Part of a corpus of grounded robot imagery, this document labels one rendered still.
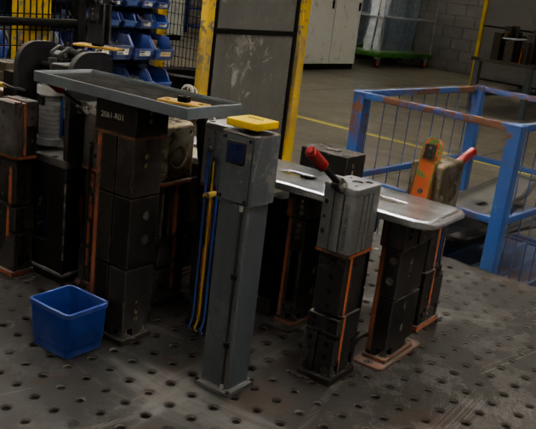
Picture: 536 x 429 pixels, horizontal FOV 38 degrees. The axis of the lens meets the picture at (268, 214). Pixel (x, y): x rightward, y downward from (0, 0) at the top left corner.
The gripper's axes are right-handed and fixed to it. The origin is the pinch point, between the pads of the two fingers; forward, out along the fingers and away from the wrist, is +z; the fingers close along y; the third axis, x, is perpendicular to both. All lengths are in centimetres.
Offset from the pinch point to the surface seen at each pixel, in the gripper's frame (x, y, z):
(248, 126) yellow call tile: -35.1, -16.1, 10.5
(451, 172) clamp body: -63, 31, 22
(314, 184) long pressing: -38.9, 17.0, 26.1
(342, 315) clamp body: -51, -3, 43
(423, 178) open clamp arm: -58, 27, 23
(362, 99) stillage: -10, 218, 36
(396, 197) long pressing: -55, 19, 26
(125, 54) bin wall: 130, 261, 38
